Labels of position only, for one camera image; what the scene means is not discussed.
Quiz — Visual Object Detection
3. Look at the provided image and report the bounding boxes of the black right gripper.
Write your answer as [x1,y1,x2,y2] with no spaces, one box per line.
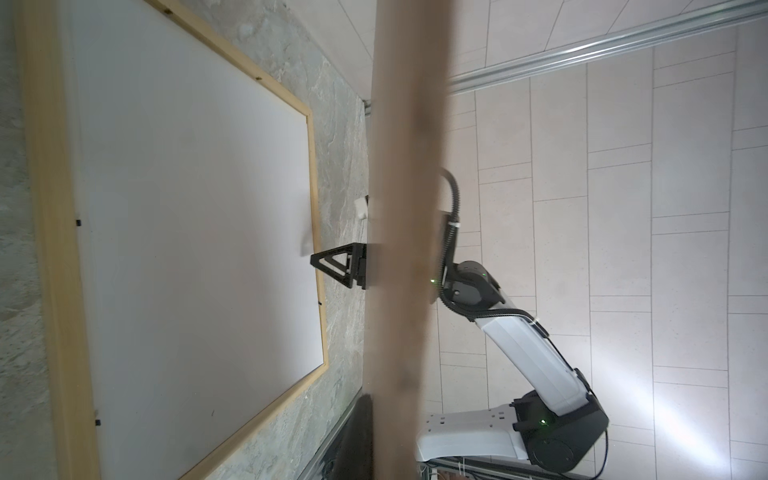
[310,242,507,312]

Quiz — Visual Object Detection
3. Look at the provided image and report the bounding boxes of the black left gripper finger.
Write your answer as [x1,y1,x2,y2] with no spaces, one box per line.
[329,394,374,480]

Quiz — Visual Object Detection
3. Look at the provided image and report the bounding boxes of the landscape photo print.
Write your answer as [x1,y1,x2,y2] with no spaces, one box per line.
[60,1,328,479]

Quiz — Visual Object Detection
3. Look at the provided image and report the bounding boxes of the brown cardboard backing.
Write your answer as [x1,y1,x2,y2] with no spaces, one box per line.
[364,1,455,479]

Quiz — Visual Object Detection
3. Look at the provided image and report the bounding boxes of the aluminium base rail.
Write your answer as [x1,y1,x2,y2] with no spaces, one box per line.
[298,392,563,479]

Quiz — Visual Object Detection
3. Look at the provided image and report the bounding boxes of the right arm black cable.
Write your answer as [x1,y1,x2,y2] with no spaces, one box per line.
[434,167,610,480]

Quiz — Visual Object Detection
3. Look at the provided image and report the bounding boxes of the aluminium corner post right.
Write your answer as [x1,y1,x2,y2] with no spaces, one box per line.
[362,0,768,116]

